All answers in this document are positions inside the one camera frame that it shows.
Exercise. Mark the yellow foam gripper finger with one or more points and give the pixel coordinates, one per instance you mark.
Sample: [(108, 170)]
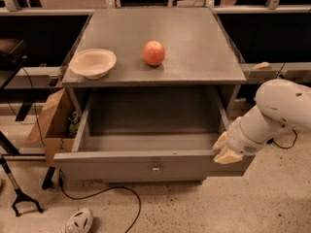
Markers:
[(228, 156), (221, 142)]

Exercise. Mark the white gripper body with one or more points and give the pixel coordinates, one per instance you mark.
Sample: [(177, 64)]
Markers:
[(239, 142)]

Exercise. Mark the grey top drawer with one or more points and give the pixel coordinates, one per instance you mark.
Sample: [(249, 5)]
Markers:
[(149, 135)]

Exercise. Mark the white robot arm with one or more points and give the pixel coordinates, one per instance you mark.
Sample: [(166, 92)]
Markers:
[(280, 106)]

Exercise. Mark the grey drawer cabinet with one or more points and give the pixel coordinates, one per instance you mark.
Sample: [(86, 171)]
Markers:
[(196, 50)]

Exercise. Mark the yellow foam scrap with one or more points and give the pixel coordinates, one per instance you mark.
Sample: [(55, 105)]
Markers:
[(262, 65)]

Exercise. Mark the red apple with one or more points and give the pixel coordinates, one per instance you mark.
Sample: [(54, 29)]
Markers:
[(153, 53)]

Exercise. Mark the white paper bowl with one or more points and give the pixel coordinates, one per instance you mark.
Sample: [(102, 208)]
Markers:
[(93, 64)]

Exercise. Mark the white sneaker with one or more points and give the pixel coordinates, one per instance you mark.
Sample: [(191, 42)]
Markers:
[(80, 222)]

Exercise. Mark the brown cardboard box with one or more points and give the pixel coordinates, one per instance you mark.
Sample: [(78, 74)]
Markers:
[(52, 127)]

